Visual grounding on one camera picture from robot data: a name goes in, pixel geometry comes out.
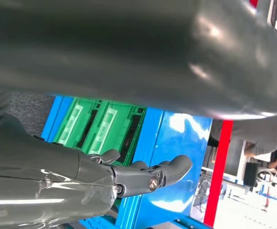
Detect green plastic crate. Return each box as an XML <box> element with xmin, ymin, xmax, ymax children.
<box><xmin>81</xmin><ymin>101</ymin><xmax>147</xmax><ymax>167</ymax></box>
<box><xmin>53</xmin><ymin>98</ymin><xmax>101</xmax><ymax>149</ymax></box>

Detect blue metal shelf rack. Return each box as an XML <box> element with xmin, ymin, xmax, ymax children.
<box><xmin>41</xmin><ymin>96</ymin><xmax>213</xmax><ymax>229</ymax></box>

